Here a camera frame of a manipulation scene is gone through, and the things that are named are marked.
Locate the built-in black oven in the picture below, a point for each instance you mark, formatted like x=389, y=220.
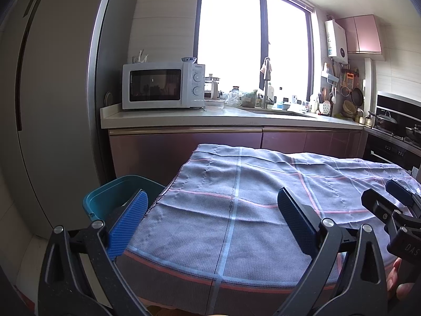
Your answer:
x=388, y=153

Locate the purple base cabinets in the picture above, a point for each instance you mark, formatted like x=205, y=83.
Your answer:
x=184, y=144

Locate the blue and white bowl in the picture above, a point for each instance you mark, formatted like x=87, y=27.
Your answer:
x=188, y=60

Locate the white microwave oven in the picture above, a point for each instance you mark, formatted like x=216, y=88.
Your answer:
x=158, y=85

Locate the kitchen window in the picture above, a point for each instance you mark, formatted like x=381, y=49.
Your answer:
x=230, y=39

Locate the grey plaid tablecloth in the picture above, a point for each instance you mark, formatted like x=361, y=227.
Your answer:
x=256, y=220

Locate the hanging black frying pan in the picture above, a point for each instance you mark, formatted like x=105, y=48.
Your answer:
x=358, y=96

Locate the white water heater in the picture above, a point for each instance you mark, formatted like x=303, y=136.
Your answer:
x=336, y=39

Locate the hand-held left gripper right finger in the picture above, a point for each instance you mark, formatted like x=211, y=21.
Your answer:
x=296, y=217

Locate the white wall shelf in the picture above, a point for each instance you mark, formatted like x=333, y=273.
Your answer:
x=329, y=74

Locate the pink wall cupboard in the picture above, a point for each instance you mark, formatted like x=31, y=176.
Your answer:
x=363, y=34

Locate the green vegetable bag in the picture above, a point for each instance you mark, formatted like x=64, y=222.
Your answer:
x=249, y=98

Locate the black range hood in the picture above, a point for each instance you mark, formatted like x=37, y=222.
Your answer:
x=404, y=108

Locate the metal sink faucet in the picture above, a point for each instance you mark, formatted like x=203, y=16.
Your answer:
x=265, y=85

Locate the glass jar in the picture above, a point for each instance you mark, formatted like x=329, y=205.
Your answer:
x=235, y=91

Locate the steel pot with lid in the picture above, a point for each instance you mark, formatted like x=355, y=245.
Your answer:
x=386, y=121

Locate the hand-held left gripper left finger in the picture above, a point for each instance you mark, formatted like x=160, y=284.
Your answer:
x=126, y=227

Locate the grey refrigerator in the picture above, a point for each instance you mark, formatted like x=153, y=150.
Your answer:
x=59, y=105

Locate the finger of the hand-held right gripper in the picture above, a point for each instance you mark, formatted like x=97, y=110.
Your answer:
x=403, y=192
x=378, y=205

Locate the glass electric kettle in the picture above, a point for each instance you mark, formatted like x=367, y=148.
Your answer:
x=212, y=87

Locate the white dish soap bottle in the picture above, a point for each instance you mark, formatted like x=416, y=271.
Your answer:
x=270, y=91

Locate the small white figurine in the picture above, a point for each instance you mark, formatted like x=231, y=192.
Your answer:
x=140, y=57

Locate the clear plastic food container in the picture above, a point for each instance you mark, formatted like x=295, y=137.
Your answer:
x=214, y=104

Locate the person's right hand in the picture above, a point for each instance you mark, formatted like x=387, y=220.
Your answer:
x=393, y=279

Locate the teal plastic bin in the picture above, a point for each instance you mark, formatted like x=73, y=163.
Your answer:
x=108, y=197

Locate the white kitchen counter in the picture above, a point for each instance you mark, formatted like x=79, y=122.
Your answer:
x=164, y=118

